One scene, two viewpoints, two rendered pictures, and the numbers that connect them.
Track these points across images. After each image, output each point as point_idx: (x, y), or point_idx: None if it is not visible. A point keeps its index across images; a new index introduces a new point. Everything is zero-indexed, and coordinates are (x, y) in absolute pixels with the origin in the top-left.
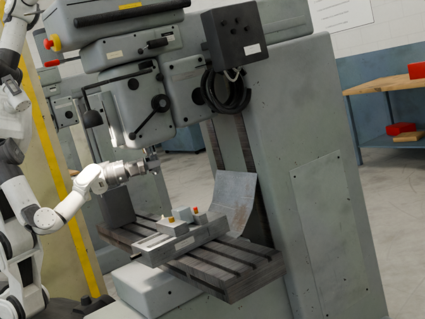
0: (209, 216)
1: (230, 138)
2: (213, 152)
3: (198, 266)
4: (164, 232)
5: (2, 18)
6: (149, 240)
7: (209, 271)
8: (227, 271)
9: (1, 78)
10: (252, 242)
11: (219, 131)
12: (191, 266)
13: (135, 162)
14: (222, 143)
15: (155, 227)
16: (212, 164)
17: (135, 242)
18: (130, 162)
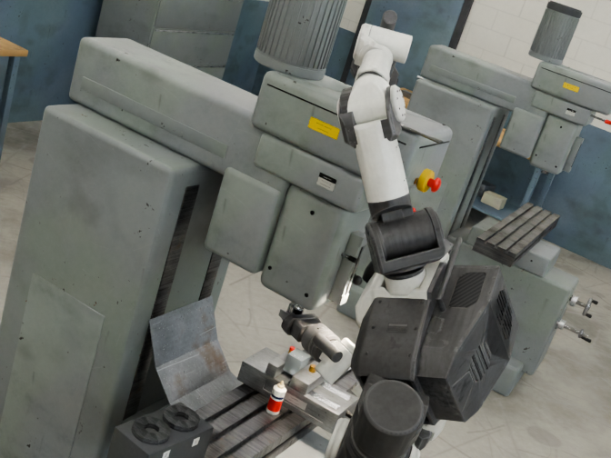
0: (265, 358)
1: (196, 263)
2: (158, 294)
3: (346, 385)
4: (314, 387)
5: (395, 129)
6: (331, 399)
7: (356, 379)
8: (348, 372)
9: (453, 245)
10: (152, 400)
11: (184, 258)
12: (345, 390)
13: (313, 320)
14: (180, 274)
15: (215, 431)
16: (142, 314)
17: (267, 445)
18: (308, 323)
